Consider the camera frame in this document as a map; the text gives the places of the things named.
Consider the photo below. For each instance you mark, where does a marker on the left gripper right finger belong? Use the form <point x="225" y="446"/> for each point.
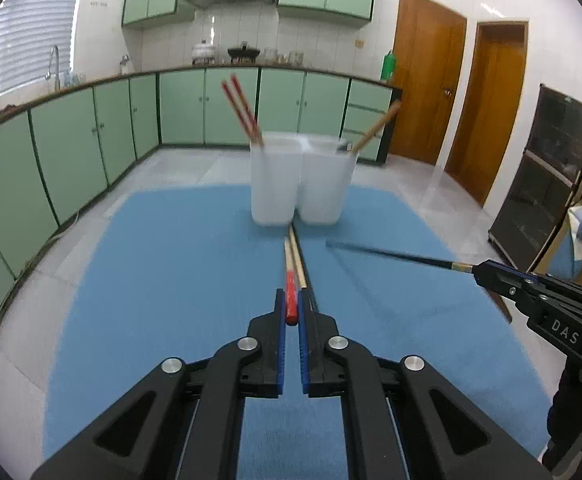
<point x="403" y="420"/>

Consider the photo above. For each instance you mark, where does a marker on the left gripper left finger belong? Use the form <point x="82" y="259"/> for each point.
<point x="182" y="420"/>

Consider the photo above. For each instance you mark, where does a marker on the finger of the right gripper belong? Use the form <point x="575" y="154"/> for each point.
<point x="505" y="281"/>

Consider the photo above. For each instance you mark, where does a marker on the red orange chopstick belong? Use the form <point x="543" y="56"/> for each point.
<point x="291" y="309"/>

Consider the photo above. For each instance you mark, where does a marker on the plain bamboo chopstick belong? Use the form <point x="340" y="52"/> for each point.
<point x="297" y="258"/>
<point x="376" y="127"/>

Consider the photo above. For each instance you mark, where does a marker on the red patterned chopstick crossing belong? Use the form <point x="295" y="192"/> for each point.
<point x="232" y="98"/>

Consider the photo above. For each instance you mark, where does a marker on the red patterned chopstick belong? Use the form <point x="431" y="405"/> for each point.
<point x="251" y="123"/>

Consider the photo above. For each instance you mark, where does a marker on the green lower kitchen cabinets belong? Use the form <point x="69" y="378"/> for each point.
<point x="61" y="153"/>

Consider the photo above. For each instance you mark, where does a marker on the cardboard box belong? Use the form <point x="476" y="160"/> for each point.
<point x="571" y="239"/>

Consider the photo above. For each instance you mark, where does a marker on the blue table cloth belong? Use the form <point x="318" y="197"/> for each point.
<point x="180" y="273"/>

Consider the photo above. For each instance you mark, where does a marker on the black glass display cabinet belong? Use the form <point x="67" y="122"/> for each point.
<point x="547" y="183"/>

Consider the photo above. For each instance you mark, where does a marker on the right wooden door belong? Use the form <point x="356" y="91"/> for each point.
<point x="490" y="106"/>

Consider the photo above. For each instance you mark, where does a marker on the wooden door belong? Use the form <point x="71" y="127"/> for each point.
<point x="429" y="45"/>
<point x="490" y="106"/>

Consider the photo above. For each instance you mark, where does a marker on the white double utensil holder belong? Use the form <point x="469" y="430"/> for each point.
<point x="299" y="175"/>

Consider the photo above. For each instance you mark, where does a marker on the green bottle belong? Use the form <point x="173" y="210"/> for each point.
<point x="388" y="66"/>

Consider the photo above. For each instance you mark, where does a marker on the left wooden door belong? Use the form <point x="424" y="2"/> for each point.
<point x="429" y="45"/>

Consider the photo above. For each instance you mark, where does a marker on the black wok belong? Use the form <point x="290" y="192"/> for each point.
<point x="243" y="54"/>

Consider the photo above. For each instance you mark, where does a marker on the chrome sink faucet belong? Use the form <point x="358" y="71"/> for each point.
<point x="53" y="72"/>

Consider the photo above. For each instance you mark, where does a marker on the white cooking pot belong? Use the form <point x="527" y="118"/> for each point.
<point x="203" y="53"/>

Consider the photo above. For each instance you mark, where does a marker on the window blinds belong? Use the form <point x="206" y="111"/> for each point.
<point x="28" y="30"/>

